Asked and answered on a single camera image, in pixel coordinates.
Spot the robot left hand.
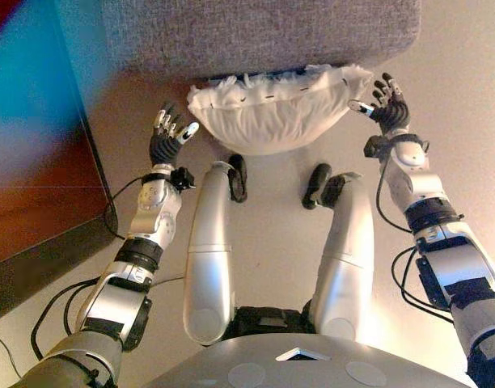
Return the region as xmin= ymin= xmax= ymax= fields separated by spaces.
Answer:
xmin=149 ymin=103 xmax=201 ymax=167

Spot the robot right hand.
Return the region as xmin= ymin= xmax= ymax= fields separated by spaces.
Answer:
xmin=347 ymin=72 xmax=411 ymax=137

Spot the white fringed cushion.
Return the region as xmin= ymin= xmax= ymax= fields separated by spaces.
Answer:
xmin=186 ymin=63 xmax=374 ymax=157

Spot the silver robot left leg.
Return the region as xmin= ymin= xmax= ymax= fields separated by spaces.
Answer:
xmin=182 ymin=154 xmax=248 ymax=347

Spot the silver robot leg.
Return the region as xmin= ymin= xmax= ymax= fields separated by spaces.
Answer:
xmin=302 ymin=162 xmax=376 ymax=343
xmin=182 ymin=154 xmax=248 ymax=347

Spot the dark glossy cabinet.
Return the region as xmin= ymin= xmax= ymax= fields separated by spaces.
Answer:
xmin=0 ymin=0 xmax=119 ymax=324

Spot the grey fabric armchair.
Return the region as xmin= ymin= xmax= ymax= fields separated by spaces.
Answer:
xmin=101 ymin=0 xmax=422 ymax=82

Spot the silver robot right leg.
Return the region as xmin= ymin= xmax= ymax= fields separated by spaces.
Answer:
xmin=302 ymin=162 xmax=376 ymax=343

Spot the grey robot torso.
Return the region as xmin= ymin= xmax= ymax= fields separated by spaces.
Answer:
xmin=144 ymin=305 xmax=471 ymax=388

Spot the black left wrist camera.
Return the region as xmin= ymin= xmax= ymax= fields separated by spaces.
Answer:
xmin=170 ymin=166 xmax=197 ymax=192

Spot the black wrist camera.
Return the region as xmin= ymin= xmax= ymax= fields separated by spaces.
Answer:
xmin=363 ymin=135 xmax=392 ymax=161
xmin=170 ymin=166 xmax=197 ymax=192

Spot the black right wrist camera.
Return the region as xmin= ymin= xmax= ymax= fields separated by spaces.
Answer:
xmin=363 ymin=135 xmax=392 ymax=161

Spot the black floor cable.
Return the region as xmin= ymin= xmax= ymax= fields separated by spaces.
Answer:
xmin=0 ymin=329 xmax=23 ymax=379

